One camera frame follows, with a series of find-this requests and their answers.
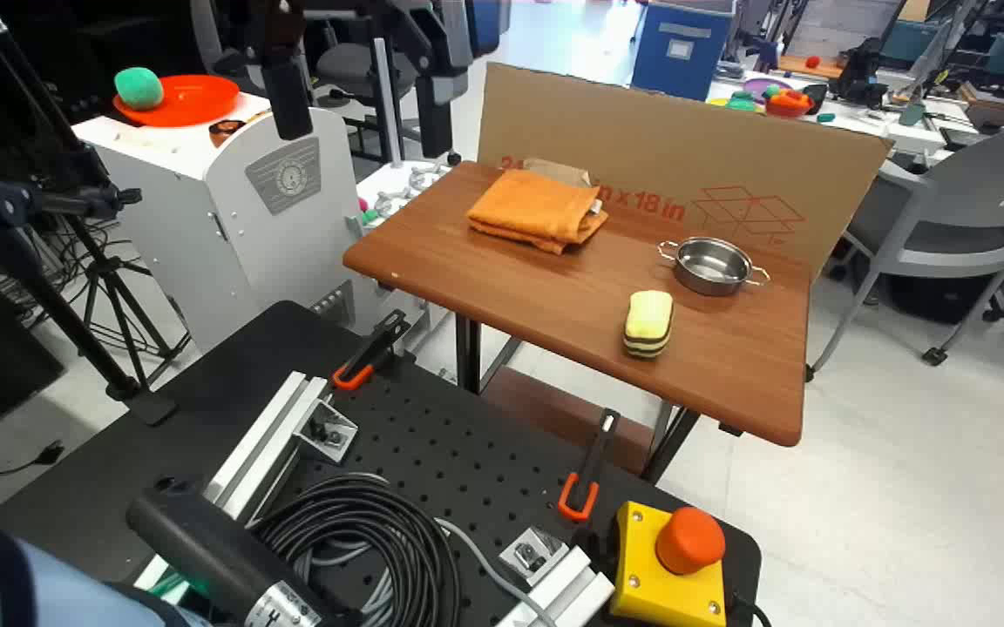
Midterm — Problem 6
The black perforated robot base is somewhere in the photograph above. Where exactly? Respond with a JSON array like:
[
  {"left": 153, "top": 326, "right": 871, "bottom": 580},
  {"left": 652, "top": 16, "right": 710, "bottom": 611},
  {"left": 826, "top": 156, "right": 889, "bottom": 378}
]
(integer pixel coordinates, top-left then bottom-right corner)
[{"left": 0, "top": 299, "right": 762, "bottom": 627}]

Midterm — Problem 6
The green ball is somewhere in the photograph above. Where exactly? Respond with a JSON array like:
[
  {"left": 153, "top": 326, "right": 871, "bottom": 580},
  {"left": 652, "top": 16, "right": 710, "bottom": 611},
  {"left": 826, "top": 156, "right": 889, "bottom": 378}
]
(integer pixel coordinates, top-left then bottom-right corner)
[{"left": 111, "top": 66, "right": 162, "bottom": 106}]

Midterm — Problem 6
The white toy kitchen unit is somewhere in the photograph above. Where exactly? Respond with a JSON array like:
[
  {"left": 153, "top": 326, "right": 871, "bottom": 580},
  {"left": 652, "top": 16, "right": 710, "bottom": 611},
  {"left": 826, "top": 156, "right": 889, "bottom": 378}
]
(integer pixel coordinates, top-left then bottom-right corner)
[{"left": 73, "top": 95, "right": 358, "bottom": 352}]

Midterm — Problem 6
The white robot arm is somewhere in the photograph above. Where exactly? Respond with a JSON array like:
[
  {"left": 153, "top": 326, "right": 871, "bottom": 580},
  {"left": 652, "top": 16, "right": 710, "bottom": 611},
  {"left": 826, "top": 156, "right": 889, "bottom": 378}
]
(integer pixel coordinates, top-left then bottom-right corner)
[{"left": 0, "top": 491, "right": 347, "bottom": 627}]

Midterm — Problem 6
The orange plate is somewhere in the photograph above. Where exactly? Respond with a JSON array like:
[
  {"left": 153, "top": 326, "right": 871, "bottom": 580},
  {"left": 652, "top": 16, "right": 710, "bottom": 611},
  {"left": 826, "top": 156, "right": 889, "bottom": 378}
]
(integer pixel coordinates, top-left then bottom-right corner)
[{"left": 111, "top": 73, "right": 240, "bottom": 124}]

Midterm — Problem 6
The black camera tripod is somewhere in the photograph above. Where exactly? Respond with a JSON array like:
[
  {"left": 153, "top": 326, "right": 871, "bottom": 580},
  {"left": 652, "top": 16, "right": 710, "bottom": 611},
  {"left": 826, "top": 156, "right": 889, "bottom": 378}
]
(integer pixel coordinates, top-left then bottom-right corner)
[{"left": 0, "top": 16, "right": 186, "bottom": 406}]

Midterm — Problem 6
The coiled black cable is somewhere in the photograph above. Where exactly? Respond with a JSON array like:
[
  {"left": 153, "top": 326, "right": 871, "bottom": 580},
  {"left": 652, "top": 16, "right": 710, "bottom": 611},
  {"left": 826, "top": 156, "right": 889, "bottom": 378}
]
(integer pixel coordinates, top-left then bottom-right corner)
[{"left": 247, "top": 469, "right": 467, "bottom": 627}]

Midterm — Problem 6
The orange-handled clamp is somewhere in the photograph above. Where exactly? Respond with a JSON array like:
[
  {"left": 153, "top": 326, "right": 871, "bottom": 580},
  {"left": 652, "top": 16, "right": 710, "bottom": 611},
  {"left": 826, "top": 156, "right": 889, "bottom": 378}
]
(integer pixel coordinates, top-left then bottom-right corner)
[
  {"left": 556, "top": 411, "right": 621, "bottom": 523},
  {"left": 330, "top": 308, "right": 406, "bottom": 391}
]

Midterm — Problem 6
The yellow green brown sponge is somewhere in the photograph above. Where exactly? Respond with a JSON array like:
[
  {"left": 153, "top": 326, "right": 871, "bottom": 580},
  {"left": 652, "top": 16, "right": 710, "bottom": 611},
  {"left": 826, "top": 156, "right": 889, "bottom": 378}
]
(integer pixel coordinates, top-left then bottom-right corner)
[{"left": 624, "top": 289, "right": 674, "bottom": 356}]

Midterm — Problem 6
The right orange-handled clamp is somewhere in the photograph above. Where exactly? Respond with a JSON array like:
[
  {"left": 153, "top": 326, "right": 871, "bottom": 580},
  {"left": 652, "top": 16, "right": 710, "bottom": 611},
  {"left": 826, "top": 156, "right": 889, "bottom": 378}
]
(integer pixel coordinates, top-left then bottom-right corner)
[{"left": 556, "top": 411, "right": 621, "bottom": 523}]

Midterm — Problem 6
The brown wooden table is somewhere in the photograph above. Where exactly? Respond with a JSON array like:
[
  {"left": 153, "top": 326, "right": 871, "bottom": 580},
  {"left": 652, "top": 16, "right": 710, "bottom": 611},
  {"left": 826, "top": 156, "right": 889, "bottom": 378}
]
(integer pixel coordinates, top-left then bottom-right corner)
[{"left": 346, "top": 163, "right": 812, "bottom": 479}]

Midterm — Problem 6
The cardboard backboard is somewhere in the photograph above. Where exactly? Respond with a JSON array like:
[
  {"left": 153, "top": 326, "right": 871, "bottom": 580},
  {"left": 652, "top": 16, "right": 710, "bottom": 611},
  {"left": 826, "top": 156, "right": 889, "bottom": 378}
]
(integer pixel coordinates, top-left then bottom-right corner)
[{"left": 476, "top": 63, "right": 889, "bottom": 276}]

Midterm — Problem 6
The small steel pot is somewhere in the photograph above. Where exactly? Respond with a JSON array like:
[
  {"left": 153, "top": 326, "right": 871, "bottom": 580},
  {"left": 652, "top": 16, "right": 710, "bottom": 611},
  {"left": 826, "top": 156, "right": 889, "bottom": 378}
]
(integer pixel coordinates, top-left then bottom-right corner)
[{"left": 660, "top": 235, "right": 771, "bottom": 297}]

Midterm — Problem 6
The aluminium rail bracket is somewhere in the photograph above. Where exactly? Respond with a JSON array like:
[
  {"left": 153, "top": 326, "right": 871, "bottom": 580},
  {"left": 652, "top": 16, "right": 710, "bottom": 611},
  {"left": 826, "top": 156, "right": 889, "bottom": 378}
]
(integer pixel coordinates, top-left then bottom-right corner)
[{"left": 202, "top": 371, "right": 358, "bottom": 523}]

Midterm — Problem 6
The yellow emergency stop box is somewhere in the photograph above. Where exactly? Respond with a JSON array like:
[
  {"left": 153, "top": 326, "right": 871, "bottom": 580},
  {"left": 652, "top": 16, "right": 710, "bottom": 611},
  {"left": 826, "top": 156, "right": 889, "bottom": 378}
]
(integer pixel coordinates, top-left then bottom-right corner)
[{"left": 609, "top": 501, "right": 728, "bottom": 627}]

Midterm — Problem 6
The folded orange towel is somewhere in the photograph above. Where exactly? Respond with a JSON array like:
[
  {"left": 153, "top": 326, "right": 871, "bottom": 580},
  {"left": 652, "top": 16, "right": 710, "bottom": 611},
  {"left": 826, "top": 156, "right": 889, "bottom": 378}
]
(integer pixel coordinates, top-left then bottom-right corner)
[{"left": 467, "top": 169, "right": 609, "bottom": 253}]

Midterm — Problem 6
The grey office chair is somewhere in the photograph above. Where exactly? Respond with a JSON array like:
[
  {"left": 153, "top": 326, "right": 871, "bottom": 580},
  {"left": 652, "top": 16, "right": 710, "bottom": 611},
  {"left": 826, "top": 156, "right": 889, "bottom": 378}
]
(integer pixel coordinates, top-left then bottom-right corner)
[{"left": 806, "top": 132, "right": 1004, "bottom": 376}]

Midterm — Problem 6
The left orange-handled clamp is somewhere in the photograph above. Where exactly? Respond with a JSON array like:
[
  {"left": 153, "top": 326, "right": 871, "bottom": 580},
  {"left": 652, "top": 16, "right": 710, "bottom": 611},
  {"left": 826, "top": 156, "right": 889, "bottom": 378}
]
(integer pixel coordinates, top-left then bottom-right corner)
[{"left": 330, "top": 308, "right": 406, "bottom": 391}]

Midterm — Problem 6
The blue storage box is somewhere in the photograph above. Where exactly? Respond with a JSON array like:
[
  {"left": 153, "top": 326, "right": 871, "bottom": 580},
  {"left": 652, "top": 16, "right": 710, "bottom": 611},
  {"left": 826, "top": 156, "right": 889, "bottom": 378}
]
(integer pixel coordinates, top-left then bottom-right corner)
[{"left": 630, "top": 0, "right": 736, "bottom": 102}]

